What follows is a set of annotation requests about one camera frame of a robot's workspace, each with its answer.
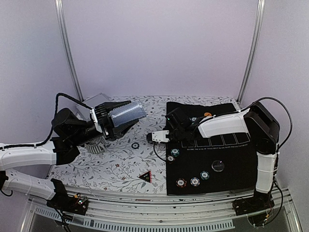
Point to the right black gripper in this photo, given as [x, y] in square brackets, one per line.
[168, 125]

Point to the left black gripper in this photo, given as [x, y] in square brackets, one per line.
[109, 131]

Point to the red 100 chip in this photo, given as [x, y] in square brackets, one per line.
[181, 183]
[170, 159]

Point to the clear round dealer button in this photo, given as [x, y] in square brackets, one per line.
[218, 166]

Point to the blue 10 chip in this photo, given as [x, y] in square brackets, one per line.
[194, 181]

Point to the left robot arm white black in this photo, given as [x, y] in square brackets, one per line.
[71, 133]

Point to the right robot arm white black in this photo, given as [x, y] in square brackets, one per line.
[225, 120]

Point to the grey box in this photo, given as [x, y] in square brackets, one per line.
[91, 102]

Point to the striped mug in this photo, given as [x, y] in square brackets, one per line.
[96, 146]

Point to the single chip on table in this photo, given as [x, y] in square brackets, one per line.
[135, 145]

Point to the black poker mat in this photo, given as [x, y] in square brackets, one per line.
[225, 162]

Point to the triangular all in marker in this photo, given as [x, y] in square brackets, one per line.
[147, 176]

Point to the front aluminium rail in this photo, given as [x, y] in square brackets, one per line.
[110, 211]

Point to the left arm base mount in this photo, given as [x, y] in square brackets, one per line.
[76, 204]

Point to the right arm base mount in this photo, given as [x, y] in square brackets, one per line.
[258, 202]

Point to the left aluminium frame post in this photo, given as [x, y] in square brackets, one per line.
[66, 44]

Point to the aluminium frame post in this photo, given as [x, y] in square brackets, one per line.
[66, 44]
[254, 44]

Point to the right aluminium frame post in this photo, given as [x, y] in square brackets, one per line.
[254, 44]

